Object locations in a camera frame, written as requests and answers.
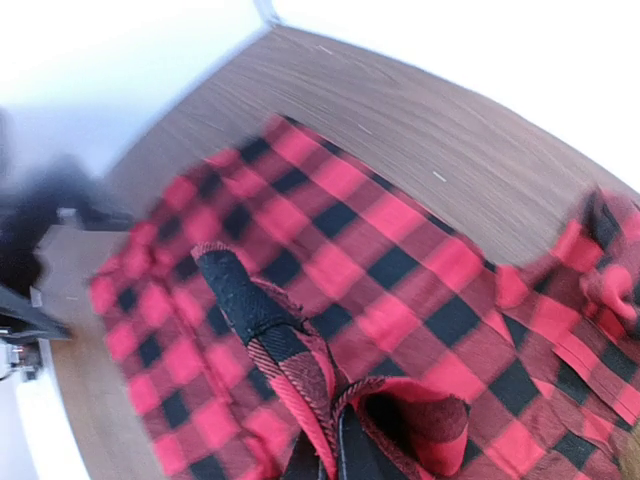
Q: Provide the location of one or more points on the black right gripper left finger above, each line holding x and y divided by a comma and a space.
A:
304, 463

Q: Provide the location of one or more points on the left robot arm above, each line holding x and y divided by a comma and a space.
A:
28, 211

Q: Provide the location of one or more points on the aluminium corner post left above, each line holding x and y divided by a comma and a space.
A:
267, 12

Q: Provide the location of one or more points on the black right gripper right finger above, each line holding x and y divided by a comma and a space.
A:
359, 457

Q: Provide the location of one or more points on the red black plaid shirt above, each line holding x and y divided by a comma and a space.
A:
283, 281

